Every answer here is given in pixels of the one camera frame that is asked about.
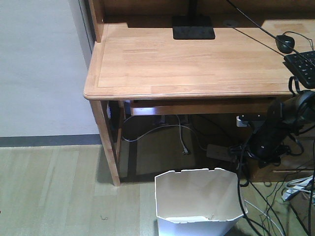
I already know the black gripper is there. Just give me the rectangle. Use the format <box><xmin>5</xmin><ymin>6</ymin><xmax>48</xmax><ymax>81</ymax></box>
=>
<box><xmin>248</xmin><ymin>99</ymin><xmax>292</xmax><ymax>167</ymax></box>

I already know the white plastic trash bin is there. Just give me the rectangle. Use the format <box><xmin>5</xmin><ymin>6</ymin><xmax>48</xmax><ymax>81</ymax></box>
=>
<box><xmin>155</xmin><ymin>168</ymin><xmax>248</xmax><ymax>236</ymax></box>

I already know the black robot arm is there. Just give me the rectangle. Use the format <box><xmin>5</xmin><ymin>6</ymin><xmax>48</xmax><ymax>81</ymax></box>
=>
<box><xmin>247</xmin><ymin>90</ymin><xmax>315</xmax><ymax>166</ymax></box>

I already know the white power strip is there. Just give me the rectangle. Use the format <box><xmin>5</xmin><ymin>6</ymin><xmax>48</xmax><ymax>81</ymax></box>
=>
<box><xmin>282</xmin><ymin>176</ymin><xmax>312</xmax><ymax>201</ymax></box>

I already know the beige power strip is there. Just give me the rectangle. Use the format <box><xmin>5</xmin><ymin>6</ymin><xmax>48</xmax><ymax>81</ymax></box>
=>
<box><xmin>206</xmin><ymin>144</ymin><xmax>232</xmax><ymax>161</ymax></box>

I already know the black keyboard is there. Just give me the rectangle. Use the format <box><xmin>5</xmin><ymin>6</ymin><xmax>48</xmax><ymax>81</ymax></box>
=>
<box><xmin>284</xmin><ymin>51</ymin><xmax>315</xmax><ymax>89</ymax></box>

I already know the black computer mouse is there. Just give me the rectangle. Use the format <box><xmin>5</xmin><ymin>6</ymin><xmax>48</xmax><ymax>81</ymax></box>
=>
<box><xmin>275</xmin><ymin>34</ymin><xmax>295</xmax><ymax>54</ymax></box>

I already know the black computer monitor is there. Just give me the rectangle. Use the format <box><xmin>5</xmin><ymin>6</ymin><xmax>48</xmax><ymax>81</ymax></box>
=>
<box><xmin>172</xmin><ymin>0</ymin><xmax>216</xmax><ymax>40</ymax></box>

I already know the light wooden desk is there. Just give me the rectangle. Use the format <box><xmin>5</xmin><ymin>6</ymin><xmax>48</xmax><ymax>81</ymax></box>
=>
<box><xmin>84</xmin><ymin>0</ymin><xmax>315</xmax><ymax>186</ymax></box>

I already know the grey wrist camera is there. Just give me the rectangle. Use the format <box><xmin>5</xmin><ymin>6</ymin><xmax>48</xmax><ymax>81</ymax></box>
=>
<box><xmin>236</xmin><ymin>114</ymin><xmax>265</xmax><ymax>128</ymax></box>

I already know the grey cable under desk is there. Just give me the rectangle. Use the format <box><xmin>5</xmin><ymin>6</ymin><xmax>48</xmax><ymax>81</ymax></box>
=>
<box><xmin>122</xmin><ymin>114</ymin><xmax>209</xmax><ymax>156</ymax></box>

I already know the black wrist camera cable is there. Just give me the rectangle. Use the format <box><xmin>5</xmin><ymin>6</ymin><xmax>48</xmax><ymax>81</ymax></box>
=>
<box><xmin>235</xmin><ymin>145</ymin><xmax>274</xmax><ymax>236</ymax></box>

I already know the black monitor cable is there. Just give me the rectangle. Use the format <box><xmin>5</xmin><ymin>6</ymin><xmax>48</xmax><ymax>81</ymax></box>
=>
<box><xmin>225</xmin><ymin>0</ymin><xmax>315</xmax><ymax>62</ymax></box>

